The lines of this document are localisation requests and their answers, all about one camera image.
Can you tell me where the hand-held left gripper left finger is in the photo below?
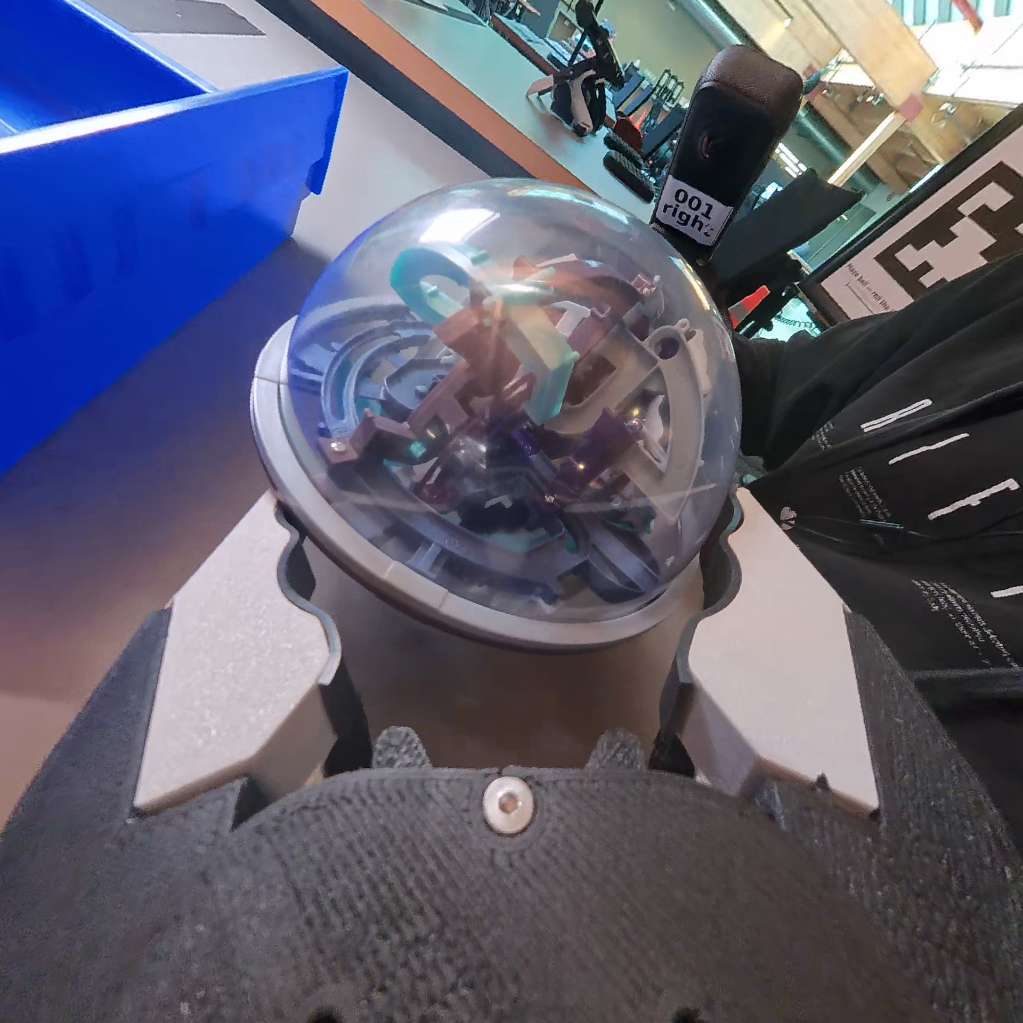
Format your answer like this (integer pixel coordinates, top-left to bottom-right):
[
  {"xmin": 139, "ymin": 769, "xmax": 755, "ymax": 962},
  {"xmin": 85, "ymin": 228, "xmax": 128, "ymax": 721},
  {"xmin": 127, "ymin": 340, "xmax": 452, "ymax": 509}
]
[{"xmin": 136, "ymin": 493, "xmax": 372, "ymax": 816}]

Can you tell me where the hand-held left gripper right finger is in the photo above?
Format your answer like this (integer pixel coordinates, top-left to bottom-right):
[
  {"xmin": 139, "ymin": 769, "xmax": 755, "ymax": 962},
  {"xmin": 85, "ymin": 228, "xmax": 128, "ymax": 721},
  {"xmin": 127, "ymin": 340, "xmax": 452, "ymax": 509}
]
[{"xmin": 653, "ymin": 488, "xmax": 883, "ymax": 816}]

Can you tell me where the clear plastic maze ball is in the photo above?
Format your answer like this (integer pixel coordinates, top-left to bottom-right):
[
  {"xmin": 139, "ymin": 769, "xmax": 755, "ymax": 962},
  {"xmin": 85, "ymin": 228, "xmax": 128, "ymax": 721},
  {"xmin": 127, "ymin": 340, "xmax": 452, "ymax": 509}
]
[{"xmin": 251, "ymin": 180, "xmax": 746, "ymax": 650}]

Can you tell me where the blue plastic bin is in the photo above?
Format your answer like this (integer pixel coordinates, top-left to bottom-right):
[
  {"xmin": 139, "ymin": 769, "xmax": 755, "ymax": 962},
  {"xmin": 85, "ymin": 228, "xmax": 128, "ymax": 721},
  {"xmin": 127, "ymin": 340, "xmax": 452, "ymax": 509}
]
[{"xmin": 1, "ymin": 1, "xmax": 350, "ymax": 477}]

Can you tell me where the black office chair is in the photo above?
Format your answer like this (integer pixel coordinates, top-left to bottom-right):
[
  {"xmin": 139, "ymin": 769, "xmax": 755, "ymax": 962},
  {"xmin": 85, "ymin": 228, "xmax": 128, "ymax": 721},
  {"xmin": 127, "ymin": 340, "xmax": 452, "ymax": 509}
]
[{"xmin": 712, "ymin": 168, "xmax": 864, "ymax": 318}]

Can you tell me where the spare hand-held gripper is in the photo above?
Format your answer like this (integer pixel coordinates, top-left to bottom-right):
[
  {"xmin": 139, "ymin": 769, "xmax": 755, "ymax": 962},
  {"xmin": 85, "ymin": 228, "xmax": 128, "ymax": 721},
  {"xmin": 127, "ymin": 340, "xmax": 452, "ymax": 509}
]
[{"xmin": 541, "ymin": 1, "xmax": 636, "ymax": 140}]

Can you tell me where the black backpack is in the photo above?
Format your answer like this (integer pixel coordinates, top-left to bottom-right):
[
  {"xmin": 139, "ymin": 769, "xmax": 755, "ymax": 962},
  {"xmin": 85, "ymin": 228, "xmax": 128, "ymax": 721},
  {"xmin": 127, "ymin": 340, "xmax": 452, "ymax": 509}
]
[{"xmin": 776, "ymin": 408, "xmax": 1023, "ymax": 768}]

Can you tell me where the black-framed marker sign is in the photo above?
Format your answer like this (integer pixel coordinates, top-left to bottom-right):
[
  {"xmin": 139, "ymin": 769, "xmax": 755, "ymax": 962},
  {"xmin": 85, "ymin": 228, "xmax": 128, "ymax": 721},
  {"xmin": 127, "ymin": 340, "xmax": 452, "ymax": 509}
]
[{"xmin": 813, "ymin": 120, "xmax": 1023, "ymax": 324}]

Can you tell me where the long pale desk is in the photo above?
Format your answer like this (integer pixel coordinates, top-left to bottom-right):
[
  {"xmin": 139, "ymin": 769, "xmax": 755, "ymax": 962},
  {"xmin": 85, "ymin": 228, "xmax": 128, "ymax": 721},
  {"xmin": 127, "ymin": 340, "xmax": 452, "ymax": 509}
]
[{"xmin": 312, "ymin": 1, "xmax": 680, "ymax": 201}]

